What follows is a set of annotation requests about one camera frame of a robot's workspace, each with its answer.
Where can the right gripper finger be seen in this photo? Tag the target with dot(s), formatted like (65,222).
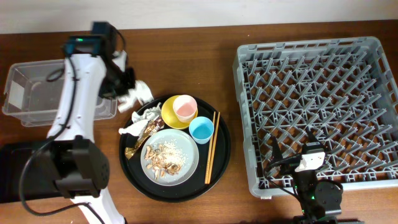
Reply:
(312,140)
(276,153)

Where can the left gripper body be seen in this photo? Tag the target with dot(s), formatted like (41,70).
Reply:
(119,83)

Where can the clear plastic bin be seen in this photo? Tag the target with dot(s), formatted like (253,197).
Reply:
(29,96)

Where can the pink cup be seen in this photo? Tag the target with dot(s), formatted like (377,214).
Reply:
(185,107)

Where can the wooden chopstick right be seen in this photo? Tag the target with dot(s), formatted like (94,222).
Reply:
(213,147)

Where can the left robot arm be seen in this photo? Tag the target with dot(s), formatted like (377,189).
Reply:
(75,166)

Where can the grey plastic dishwasher rack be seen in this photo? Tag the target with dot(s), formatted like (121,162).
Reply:
(341,89)

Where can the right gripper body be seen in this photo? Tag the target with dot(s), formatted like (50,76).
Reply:
(290,164)

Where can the round black serving tray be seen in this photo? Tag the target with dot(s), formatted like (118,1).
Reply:
(194,186)

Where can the food scraps and rice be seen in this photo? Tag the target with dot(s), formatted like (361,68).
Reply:
(164,159)

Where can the black rectangular tray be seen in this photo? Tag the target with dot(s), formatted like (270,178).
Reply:
(36,185)

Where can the wooden chopstick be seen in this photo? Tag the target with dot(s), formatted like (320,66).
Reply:
(213,147)
(210,150)

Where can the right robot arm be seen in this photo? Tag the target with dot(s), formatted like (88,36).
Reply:
(320,200)

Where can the blue cup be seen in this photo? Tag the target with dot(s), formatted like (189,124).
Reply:
(201,129)

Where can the gold foil wrapper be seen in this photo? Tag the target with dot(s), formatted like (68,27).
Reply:
(152,127)

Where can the white tissue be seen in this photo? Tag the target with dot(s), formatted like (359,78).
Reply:
(141,93)

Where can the grey round plate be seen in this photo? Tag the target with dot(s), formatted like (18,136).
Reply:
(184,142)

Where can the wooden chopstick left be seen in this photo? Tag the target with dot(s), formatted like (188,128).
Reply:
(210,150)

